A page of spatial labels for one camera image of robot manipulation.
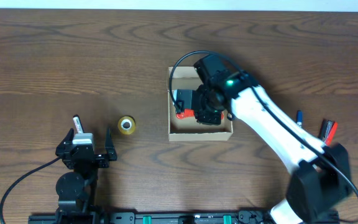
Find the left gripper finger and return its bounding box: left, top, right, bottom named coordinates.
left=104, top=128, right=116, bottom=156
left=56, top=128, right=74, bottom=152

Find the black marker pen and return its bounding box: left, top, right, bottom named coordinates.
left=73, top=114, right=84, bottom=134

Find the red utility knife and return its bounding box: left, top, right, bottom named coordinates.
left=176, top=109, right=224, bottom=121

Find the yellow tape roll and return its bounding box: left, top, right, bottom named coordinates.
left=117, top=116, right=135, bottom=135

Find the blue marker pen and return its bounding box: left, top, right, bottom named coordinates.
left=296, top=110, right=303, bottom=128

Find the red black stapler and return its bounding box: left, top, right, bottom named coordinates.
left=318, top=119, right=338, bottom=146

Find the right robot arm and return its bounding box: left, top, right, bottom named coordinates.
left=194, top=52, right=358, bottom=223

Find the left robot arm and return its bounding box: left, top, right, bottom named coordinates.
left=55, top=129, right=117, bottom=216

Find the cardboard box with lid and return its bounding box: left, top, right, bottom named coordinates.
left=167, top=67, right=234, bottom=141

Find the black mounting rail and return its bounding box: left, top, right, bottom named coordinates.
left=27, top=210, right=275, bottom=224

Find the left black cable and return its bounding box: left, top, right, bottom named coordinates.
left=0, top=156, right=63, bottom=224

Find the black cable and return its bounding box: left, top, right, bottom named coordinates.
left=0, top=156, right=63, bottom=224
left=168, top=50, right=358, bottom=224

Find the right black cable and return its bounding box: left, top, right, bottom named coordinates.
left=168, top=50, right=358, bottom=224

